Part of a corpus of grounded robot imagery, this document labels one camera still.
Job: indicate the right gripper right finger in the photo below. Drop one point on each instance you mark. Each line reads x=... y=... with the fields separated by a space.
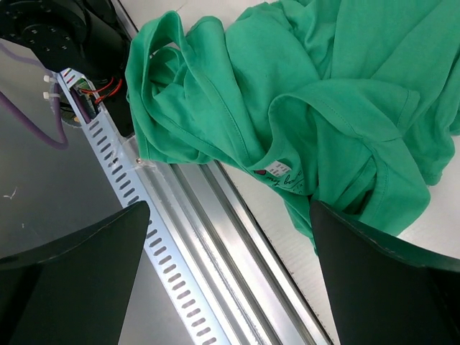
x=381 y=289

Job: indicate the white slotted cable duct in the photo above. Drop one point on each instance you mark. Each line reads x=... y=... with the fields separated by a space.
x=179 y=285

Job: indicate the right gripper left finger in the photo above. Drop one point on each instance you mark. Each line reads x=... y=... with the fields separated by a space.
x=76 y=289

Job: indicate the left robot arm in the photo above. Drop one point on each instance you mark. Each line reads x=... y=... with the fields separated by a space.
x=85 y=36

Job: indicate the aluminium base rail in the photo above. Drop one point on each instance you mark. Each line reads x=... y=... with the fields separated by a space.
x=259 y=280

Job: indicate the green tank top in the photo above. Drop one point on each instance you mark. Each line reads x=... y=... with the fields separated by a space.
x=353 y=103

